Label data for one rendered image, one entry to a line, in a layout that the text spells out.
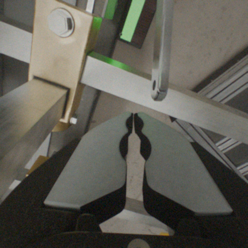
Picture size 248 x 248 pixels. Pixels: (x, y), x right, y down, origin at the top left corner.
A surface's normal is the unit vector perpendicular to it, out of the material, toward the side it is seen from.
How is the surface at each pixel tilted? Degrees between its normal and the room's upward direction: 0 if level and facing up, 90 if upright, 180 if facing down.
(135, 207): 90
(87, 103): 0
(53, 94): 90
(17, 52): 0
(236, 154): 0
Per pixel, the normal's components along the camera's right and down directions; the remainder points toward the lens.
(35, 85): 0.36, -0.80
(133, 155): -0.04, 0.50
